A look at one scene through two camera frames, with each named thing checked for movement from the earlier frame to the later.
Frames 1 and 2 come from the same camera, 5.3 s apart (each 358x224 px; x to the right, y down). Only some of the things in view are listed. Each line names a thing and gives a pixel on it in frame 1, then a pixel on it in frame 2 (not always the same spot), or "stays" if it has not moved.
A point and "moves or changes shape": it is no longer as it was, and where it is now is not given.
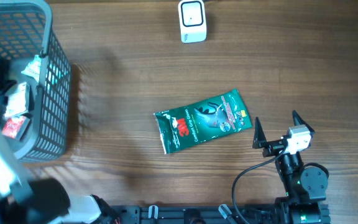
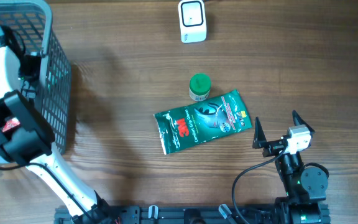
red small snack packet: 13,127 moves or changes shape
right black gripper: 260,141 stays
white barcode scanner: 192,21 stays
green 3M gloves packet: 202,121 stays
